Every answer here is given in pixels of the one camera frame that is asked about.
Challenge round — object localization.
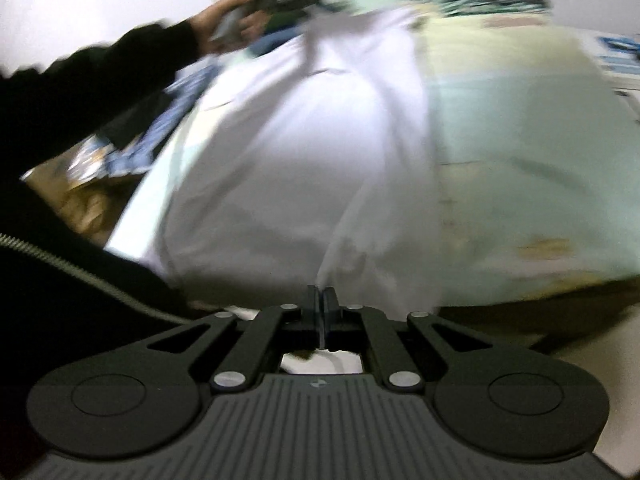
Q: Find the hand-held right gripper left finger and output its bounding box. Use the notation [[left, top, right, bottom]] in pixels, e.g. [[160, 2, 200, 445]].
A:
[[145, 285, 321, 395]]

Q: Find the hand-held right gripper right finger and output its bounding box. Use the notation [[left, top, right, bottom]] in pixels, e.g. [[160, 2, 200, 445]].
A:
[[322, 286, 493, 393]]

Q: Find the white polo shirt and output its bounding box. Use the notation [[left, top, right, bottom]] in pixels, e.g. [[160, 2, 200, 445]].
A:
[[107, 10, 443, 376]]

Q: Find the person's left forearm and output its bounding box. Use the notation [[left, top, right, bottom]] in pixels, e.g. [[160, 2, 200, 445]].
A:
[[0, 19, 206, 171]]

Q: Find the person's left hand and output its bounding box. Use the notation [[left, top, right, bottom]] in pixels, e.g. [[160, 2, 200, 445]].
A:
[[187, 0, 273, 56]]

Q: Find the blue folded garment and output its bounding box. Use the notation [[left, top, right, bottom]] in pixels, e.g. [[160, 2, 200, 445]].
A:
[[247, 30, 291, 58]]

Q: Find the blue checkered cloth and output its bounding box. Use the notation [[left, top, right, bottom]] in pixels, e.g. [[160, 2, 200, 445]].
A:
[[67, 57, 226, 181]]

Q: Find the brown cardboard box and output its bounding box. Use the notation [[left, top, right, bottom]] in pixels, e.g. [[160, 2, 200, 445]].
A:
[[20, 157, 131, 248]]

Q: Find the pastel printed blanket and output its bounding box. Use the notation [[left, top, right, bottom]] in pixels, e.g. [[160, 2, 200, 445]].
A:
[[102, 0, 640, 311]]

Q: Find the person's black jacket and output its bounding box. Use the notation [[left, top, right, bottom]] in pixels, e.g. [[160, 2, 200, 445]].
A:
[[0, 160, 221, 480]]

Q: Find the white desk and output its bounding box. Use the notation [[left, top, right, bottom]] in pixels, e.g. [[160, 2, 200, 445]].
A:
[[590, 30, 640, 126]]

